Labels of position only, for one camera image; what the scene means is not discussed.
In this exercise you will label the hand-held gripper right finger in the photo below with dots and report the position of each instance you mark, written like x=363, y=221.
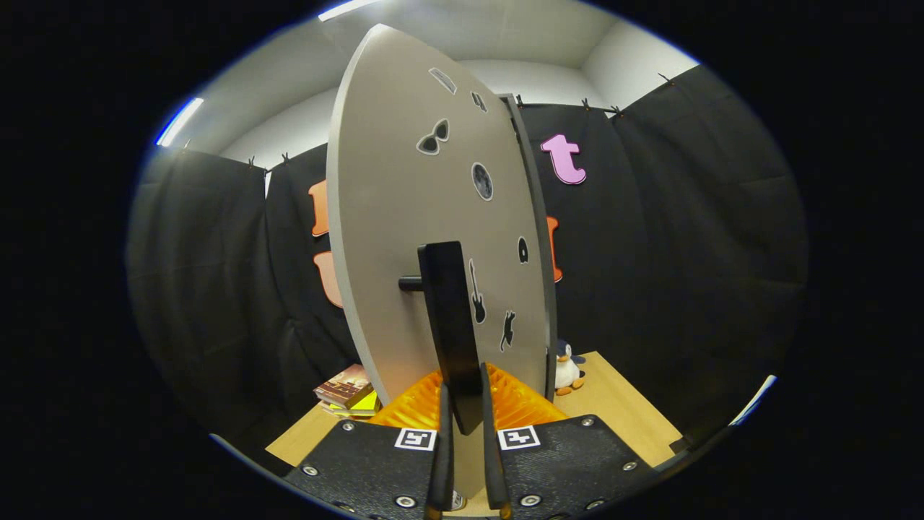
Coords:
x=494, y=462

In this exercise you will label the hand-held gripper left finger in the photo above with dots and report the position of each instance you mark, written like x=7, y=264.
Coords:
x=439, y=462

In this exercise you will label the grey shoe cabinet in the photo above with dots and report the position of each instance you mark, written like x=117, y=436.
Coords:
x=538, y=217

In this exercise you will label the penguin plush toy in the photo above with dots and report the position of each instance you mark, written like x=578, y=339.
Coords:
x=567, y=370

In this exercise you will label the brown book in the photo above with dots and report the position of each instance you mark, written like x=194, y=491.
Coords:
x=345, y=384

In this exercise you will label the black backdrop cloth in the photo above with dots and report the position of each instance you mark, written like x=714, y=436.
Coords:
x=686, y=253

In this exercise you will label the row of black cloth clips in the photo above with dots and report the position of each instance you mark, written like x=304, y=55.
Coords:
x=585, y=105

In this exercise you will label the long ceiling light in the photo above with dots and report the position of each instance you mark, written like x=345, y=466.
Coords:
x=179, y=121
x=346, y=7

